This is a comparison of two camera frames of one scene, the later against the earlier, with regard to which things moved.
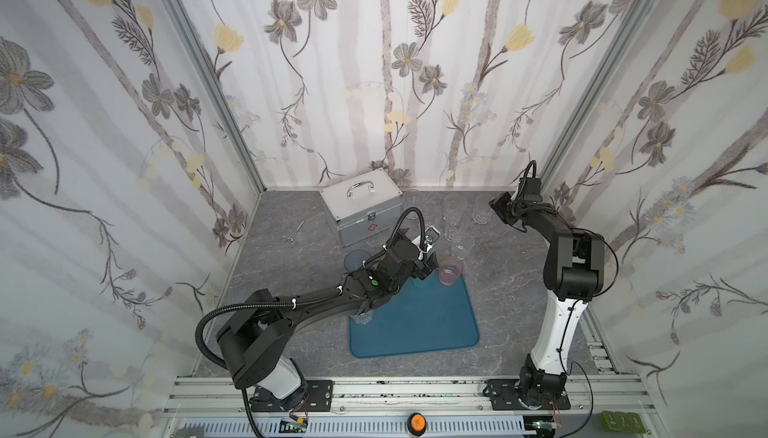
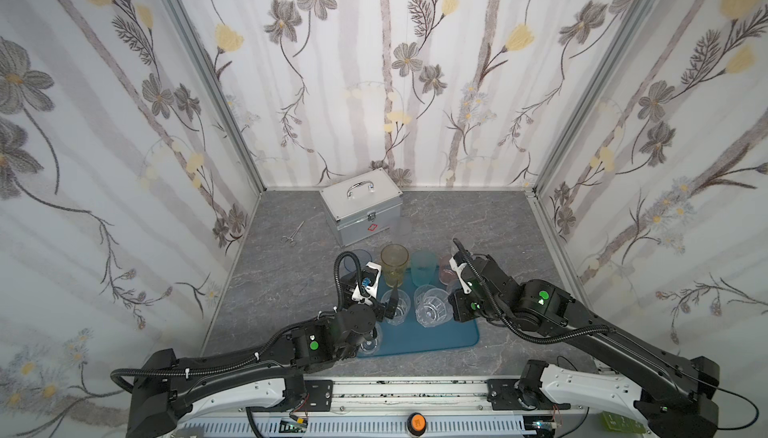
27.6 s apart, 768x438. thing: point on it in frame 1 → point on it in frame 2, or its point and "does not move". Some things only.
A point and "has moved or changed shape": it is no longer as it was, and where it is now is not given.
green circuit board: (619, 421) does not move
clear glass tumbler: (482, 209) → (403, 309)
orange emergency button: (416, 424) does not move
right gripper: (505, 207) → (475, 271)
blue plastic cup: (354, 259) does not move
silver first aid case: (365, 207) does not move
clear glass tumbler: (452, 235) → (433, 306)
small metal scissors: (293, 235) does not move
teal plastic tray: (426, 315) does not move
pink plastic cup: (450, 269) does not move
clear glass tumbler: (462, 249) has moved or changed shape
